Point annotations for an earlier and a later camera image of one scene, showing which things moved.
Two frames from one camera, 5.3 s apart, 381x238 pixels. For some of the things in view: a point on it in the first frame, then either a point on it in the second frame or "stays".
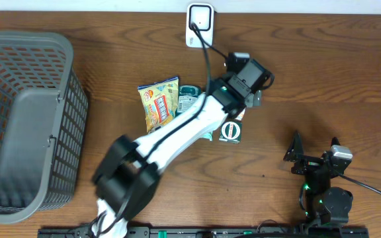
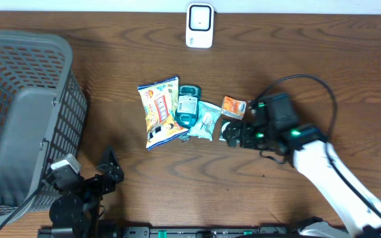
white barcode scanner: (202, 15) stays
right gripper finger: (296, 149) to (233, 132)
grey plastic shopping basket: (33, 115) stays
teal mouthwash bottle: (187, 96) stays
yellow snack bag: (159, 101) stays
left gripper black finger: (254, 99) to (111, 169)
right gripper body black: (307, 164) to (258, 137)
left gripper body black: (231, 72) to (97, 184)
